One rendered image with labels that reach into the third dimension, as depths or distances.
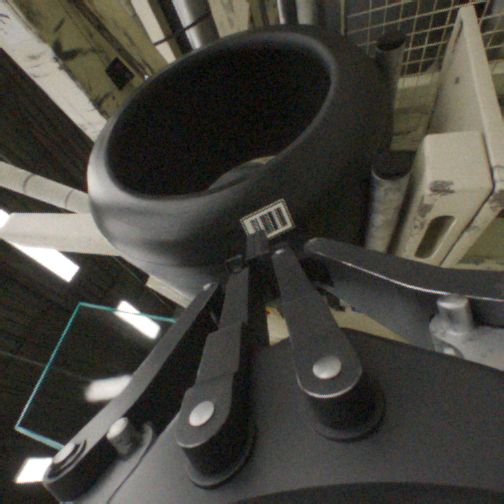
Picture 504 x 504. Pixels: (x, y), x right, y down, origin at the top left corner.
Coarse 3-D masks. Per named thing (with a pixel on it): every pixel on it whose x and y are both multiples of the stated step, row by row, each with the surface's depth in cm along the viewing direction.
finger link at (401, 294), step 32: (320, 256) 12; (352, 256) 10; (384, 256) 9; (352, 288) 11; (384, 288) 8; (416, 288) 7; (448, 288) 6; (480, 288) 6; (384, 320) 9; (416, 320) 8; (480, 320) 6
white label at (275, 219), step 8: (280, 200) 33; (264, 208) 33; (272, 208) 33; (280, 208) 33; (248, 216) 33; (256, 216) 33; (264, 216) 33; (272, 216) 33; (280, 216) 33; (288, 216) 33; (248, 224) 33; (256, 224) 33; (264, 224) 34; (272, 224) 34; (280, 224) 34; (288, 224) 34; (248, 232) 34; (272, 232) 34; (280, 232) 34
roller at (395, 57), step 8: (392, 32) 45; (400, 32) 44; (384, 40) 44; (392, 40) 44; (400, 40) 43; (376, 48) 46; (384, 48) 44; (392, 48) 44; (400, 48) 44; (376, 56) 46; (384, 56) 45; (392, 56) 45; (400, 56) 45; (384, 64) 46; (392, 64) 46; (400, 64) 46; (384, 72) 47; (392, 72) 47; (392, 80) 48; (392, 88) 49; (392, 96) 51; (392, 104) 52
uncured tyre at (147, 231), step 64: (192, 64) 59; (256, 64) 66; (320, 64) 58; (128, 128) 56; (192, 128) 77; (256, 128) 81; (320, 128) 35; (384, 128) 37; (128, 192) 41; (192, 192) 80; (256, 192) 34; (320, 192) 34; (128, 256) 42; (192, 256) 36
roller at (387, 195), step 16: (384, 160) 33; (400, 160) 32; (384, 176) 32; (400, 176) 32; (384, 192) 34; (400, 192) 34; (368, 208) 40; (384, 208) 37; (368, 224) 42; (384, 224) 40; (368, 240) 46; (384, 240) 44
